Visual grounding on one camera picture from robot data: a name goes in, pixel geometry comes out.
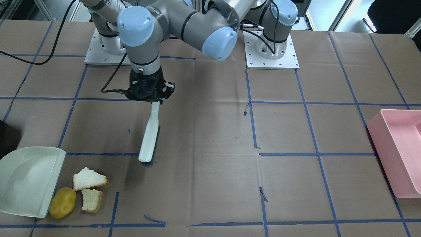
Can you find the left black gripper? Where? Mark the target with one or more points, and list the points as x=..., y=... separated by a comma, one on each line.
x=160, y=82

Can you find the pale green hand brush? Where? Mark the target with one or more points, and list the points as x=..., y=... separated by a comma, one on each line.
x=149, y=141

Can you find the pale green dustpan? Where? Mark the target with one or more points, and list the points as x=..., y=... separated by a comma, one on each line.
x=28, y=180

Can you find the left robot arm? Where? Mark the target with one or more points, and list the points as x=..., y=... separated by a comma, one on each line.
x=214, y=33

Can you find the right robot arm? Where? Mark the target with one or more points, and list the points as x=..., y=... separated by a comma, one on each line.
x=104, y=14

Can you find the pink plastic bin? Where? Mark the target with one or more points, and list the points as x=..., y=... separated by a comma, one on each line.
x=396, y=136

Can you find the large bread slice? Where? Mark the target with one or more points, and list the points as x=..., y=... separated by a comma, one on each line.
x=87, y=179

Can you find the small bread slice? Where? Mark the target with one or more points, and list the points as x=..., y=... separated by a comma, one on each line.
x=91, y=200

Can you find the yellow potato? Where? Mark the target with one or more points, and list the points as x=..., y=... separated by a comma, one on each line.
x=63, y=203

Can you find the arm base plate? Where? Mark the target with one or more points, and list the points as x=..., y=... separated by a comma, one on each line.
x=95, y=59
x=258, y=56

